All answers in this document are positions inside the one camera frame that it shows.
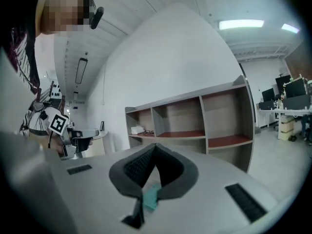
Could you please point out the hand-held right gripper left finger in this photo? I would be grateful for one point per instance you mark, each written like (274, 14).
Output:
(129, 177)

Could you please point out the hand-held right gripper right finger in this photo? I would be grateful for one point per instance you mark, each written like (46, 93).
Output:
(178, 177)

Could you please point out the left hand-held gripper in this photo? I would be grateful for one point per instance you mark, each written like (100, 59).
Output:
(58, 123)

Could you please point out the small teal object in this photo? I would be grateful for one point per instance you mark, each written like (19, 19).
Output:
(151, 198)

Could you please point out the grey shelf unit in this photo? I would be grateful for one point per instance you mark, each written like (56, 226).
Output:
(226, 116)

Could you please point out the long white office desk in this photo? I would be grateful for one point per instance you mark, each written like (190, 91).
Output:
(270, 111)

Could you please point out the black rectangular panel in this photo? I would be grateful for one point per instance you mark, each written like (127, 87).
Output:
(281, 82)
(268, 94)

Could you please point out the dark grey rectangular panel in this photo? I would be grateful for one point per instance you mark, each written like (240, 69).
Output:
(296, 102)

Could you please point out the black-rimmed glasses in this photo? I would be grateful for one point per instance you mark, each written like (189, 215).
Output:
(148, 131)

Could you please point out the staircase with dark railing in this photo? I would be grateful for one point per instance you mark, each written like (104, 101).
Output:
(52, 95)

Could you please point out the black framed ceiling lamp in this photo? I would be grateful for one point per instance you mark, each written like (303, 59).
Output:
(81, 71)

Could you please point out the dark red printed t-shirt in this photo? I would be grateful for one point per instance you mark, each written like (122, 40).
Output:
(22, 57)

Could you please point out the cardboard box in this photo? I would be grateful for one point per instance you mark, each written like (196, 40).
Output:
(285, 130)

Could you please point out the person's head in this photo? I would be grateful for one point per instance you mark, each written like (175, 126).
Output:
(63, 8)

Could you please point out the black monitor with ornaments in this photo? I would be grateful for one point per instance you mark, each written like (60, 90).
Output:
(295, 88)

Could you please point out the rectangular ceiling light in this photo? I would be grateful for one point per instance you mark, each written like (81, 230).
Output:
(290, 28)
(241, 24)

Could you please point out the black picture frame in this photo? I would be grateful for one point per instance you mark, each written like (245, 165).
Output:
(102, 125)

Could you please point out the white wall conduit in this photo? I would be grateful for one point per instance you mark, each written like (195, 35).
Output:
(104, 82)

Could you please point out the black head-worn camera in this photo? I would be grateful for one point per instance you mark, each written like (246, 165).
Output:
(97, 18)

